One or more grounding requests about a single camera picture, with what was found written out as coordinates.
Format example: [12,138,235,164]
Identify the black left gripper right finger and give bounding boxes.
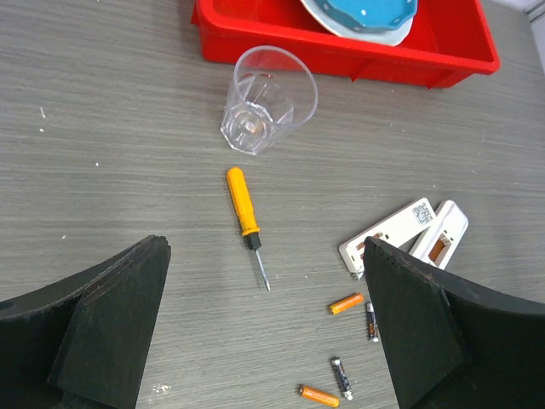
[364,237,544,408]

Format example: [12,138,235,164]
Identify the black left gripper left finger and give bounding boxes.
[1,235,171,408]

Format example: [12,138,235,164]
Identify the white remote with black batteries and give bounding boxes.
[409,200,468,269]

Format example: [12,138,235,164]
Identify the orange AAA battery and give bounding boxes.
[328,293,364,315]

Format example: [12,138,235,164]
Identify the black battery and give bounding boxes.
[330,357,353,400]

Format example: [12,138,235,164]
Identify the long white remote control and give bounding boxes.
[339,198,436,280]

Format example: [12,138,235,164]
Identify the orange handle screwdriver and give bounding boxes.
[226,167,271,291]

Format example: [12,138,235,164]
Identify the red plastic tray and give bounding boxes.
[192,1,501,89]

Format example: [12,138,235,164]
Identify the clear plastic cup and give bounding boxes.
[220,45,318,155]

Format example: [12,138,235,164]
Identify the white plate under blue plate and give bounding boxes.
[301,1,415,46]

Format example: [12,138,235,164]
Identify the blue dotted plate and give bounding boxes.
[303,0,418,33]

